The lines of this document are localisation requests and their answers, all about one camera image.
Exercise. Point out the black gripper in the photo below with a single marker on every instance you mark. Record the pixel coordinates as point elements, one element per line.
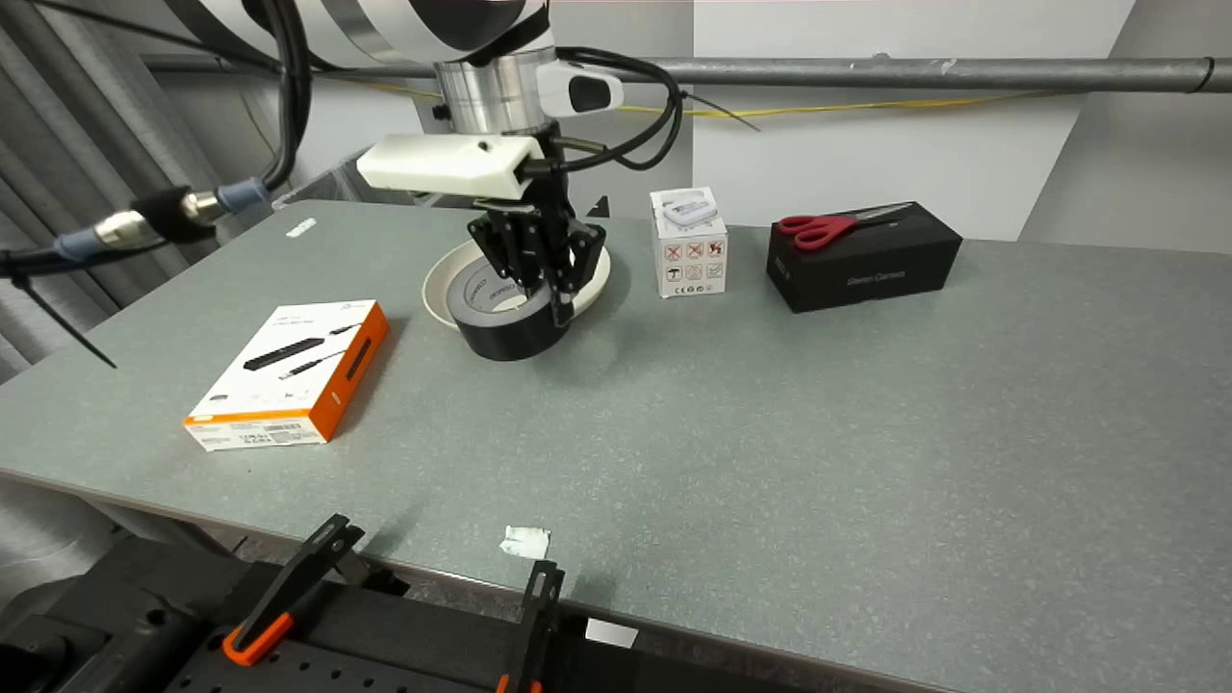
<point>550,195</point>

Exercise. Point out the long black box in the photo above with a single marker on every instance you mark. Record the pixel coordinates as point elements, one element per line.
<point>873,263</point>

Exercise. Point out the black masking tape roll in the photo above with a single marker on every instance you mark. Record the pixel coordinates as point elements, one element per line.
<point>514,340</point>

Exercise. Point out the black perforated base board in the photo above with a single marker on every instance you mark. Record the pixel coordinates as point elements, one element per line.
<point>129,617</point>

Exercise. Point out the white tape mark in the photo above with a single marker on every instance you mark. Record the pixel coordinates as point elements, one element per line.
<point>303,227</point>

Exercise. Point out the small white carton box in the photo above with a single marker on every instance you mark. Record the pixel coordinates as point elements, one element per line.
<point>690,245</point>

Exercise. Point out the white sticker label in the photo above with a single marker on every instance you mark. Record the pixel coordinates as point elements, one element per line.
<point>613,633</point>

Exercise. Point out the small white tag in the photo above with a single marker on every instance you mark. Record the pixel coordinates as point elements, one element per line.
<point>524,541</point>

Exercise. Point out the white orange product box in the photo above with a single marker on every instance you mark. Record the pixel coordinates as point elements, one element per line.
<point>275,371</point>

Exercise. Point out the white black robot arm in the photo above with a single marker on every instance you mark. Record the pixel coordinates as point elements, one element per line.
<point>386,24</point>

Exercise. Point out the cream round plate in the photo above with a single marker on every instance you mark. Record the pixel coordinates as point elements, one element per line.
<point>442,274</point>

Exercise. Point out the black orange bar clamp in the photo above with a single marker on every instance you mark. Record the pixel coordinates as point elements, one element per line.
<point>542,617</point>
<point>292,581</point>

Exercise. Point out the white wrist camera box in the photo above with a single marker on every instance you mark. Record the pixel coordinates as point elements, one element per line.
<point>445,167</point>

